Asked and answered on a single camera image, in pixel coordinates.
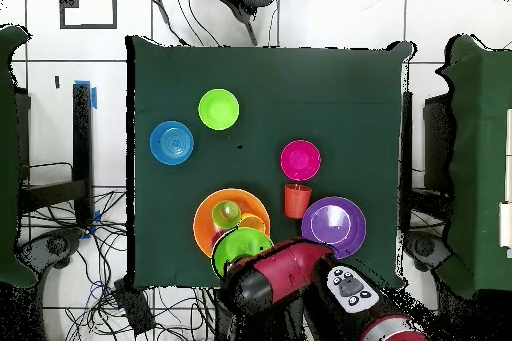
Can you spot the green cup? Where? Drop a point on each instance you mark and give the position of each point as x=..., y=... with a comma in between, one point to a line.
x=226, y=213

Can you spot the yellow cup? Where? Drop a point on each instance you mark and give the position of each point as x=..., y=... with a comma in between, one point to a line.
x=254, y=223

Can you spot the large orange bowl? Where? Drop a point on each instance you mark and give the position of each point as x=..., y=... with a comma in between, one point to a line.
x=204, y=221

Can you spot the large green bowl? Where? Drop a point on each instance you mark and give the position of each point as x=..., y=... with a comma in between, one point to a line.
x=240, y=245

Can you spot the purple cup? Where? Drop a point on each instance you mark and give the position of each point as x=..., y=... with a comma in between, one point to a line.
x=217, y=237

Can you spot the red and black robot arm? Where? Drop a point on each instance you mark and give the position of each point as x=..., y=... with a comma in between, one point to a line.
x=292, y=269

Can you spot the pink bowl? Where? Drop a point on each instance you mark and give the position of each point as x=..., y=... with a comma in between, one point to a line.
x=300, y=160

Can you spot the red-orange cup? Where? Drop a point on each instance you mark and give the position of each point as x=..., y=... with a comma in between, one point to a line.
x=298, y=201

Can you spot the small green bowl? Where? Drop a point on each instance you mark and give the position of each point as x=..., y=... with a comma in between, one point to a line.
x=218, y=109

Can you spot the dark green table cloth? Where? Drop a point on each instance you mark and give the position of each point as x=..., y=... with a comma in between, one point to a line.
x=280, y=89

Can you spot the blue bowl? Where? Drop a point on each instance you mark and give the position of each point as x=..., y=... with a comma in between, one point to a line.
x=171, y=143

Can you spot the purple bowl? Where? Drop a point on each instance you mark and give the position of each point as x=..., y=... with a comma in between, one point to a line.
x=333, y=225

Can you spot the blue tape strip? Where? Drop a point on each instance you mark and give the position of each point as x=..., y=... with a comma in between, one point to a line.
x=94, y=98

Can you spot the black metal stand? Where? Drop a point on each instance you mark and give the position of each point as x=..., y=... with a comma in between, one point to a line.
x=82, y=137

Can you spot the black power strip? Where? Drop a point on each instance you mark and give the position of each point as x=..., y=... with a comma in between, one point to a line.
x=134, y=309

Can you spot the green cloth covered side table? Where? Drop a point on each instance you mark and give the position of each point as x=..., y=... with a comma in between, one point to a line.
x=480, y=157
x=8, y=157

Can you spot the white box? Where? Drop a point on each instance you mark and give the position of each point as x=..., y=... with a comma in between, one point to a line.
x=506, y=225

